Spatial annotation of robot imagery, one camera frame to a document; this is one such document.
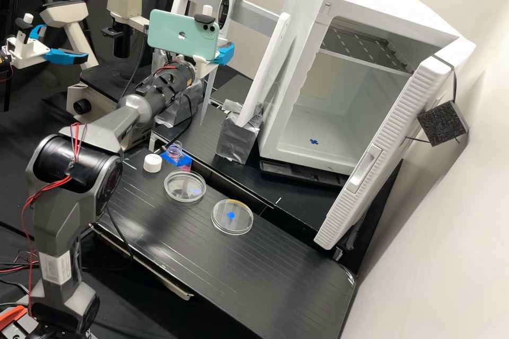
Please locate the blue bottle holder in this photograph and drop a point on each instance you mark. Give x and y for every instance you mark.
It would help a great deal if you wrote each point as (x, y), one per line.
(181, 162)

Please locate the petri dish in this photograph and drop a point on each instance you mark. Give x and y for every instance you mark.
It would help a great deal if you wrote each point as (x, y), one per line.
(185, 186)

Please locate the cream microscope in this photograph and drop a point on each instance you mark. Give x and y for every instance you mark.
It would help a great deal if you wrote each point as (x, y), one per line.
(75, 35)

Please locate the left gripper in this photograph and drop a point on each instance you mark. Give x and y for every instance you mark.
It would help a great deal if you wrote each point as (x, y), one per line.
(26, 51)

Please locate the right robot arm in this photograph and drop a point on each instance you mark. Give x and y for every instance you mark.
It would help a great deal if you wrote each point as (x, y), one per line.
(71, 212)

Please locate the incubator door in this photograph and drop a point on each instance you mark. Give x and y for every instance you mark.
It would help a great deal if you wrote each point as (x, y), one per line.
(381, 156)

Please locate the black platform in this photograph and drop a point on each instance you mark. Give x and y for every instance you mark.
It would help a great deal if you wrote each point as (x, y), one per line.
(286, 200)
(238, 267)

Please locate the petri dish lid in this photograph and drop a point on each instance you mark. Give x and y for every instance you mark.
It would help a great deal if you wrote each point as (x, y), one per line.
(232, 218)

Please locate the right wrist camera phone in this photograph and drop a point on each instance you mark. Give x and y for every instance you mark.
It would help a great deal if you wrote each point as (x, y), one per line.
(175, 33)

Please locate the small bottle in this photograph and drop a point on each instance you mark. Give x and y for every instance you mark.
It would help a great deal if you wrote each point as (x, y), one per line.
(175, 150)

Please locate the white pipette stand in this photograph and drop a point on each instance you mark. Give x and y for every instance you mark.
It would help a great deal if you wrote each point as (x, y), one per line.
(274, 57)

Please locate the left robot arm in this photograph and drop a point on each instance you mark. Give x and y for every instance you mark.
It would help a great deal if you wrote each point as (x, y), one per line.
(3, 60)

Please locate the white incubator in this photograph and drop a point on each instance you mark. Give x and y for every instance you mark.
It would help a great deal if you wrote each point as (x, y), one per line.
(358, 17)

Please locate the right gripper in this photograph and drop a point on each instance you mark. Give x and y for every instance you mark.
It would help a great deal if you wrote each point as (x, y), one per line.
(206, 67)

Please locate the white cap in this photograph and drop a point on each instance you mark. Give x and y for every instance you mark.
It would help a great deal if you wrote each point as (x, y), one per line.
(152, 163)

